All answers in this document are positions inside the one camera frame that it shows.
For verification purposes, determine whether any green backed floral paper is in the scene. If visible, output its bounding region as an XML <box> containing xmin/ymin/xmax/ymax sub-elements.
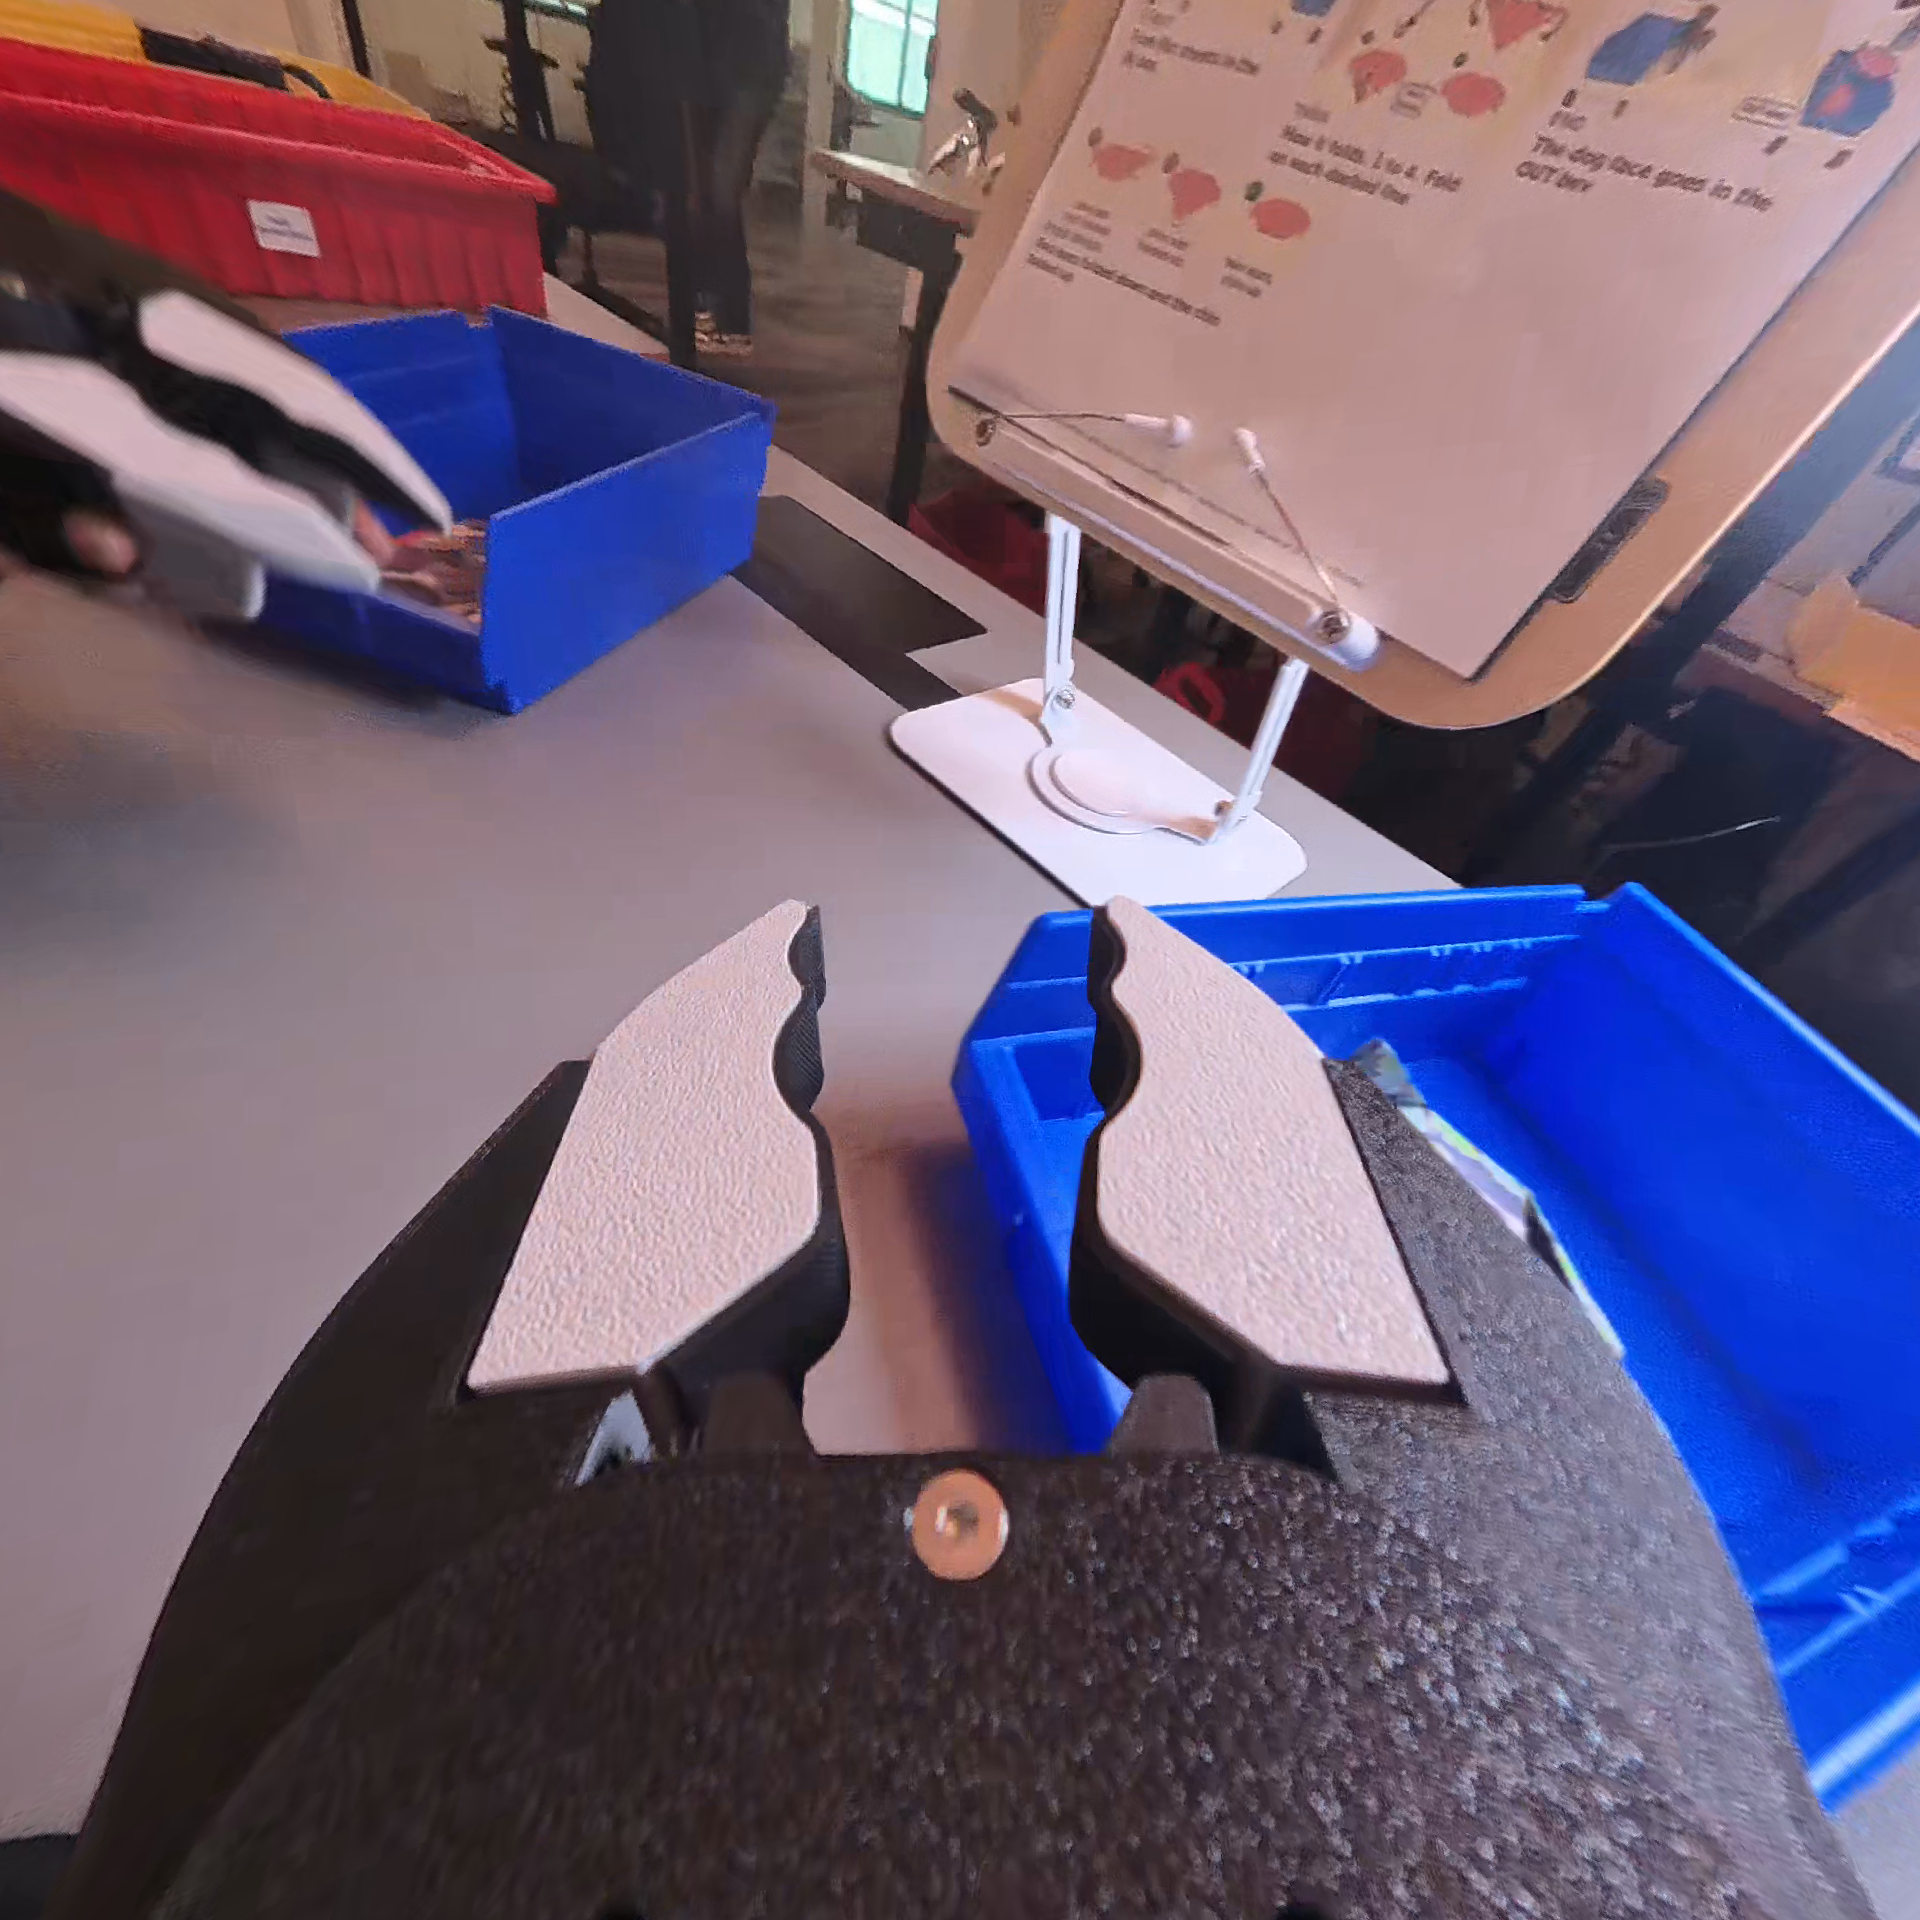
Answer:
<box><xmin>1347</xmin><ymin>1034</ymin><xmax>1625</xmax><ymax>1359</ymax></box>

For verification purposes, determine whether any printed instruction sheet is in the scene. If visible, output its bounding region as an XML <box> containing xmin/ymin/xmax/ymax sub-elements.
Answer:
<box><xmin>944</xmin><ymin>0</ymin><xmax>1920</xmax><ymax>681</ymax></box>

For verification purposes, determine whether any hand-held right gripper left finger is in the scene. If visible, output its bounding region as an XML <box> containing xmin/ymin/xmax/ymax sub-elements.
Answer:
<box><xmin>466</xmin><ymin>894</ymin><xmax>857</xmax><ymax>1398</ymax></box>

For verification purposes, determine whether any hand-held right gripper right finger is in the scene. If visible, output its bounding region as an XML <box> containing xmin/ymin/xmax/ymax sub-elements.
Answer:
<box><xmin>1068</xmin><ymin>894</ymin><xmax>1462</xmax><ymax>1398</ymax></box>

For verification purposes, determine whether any blue plastic bin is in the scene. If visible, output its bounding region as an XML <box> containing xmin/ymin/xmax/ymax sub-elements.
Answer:
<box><xmin>947</xmin><ymin>871</ymin><xmax>1920</xmax><ymax>1810</ymax></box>
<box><xmin>250</xmin><ymin>298</ymin><xmax>779</xmax><ymax>716</ymax></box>

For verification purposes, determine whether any red plastic bin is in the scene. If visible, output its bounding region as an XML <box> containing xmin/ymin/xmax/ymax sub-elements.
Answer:
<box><xmin>0</xmin><ymin>82</ymin><xmax>560</xmax><ymax>322</ymax></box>

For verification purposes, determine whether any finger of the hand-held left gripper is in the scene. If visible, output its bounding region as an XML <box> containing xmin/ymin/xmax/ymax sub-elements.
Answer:
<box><xmin>0</xmin><ymin>352</ymin><xmax>400</xmax><ymax>618</ymax></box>
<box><xmin>131</xmin><ymin>287</ymin><xmax>461</xmax><ymax>539</ymax></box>

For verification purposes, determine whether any yellow plastic bin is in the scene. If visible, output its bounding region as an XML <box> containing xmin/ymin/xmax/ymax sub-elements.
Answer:
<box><xmin>0</xmin><ymin>0</ymin><xmax>433</xmax><ymax>124</ymax></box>

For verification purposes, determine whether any black standing desk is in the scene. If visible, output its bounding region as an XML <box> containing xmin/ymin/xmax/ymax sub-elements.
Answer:
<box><xmin>810</xmin><ymin>140</ymin><xmax>999</xmax><ymax>535</ymax></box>

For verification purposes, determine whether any white stand plate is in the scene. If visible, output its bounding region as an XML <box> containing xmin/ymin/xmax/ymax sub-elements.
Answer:
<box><xmin>890</xmin><ymin>0</ymin><xmax>1920</xmax><ymax>910</ymax></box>

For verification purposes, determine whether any tan backed camouflage paper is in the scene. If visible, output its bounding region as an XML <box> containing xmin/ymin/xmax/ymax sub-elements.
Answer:
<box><xmin>368</xmin><ymin>511</ymin><xmax>493</xmax><ymax>618</ymax></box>

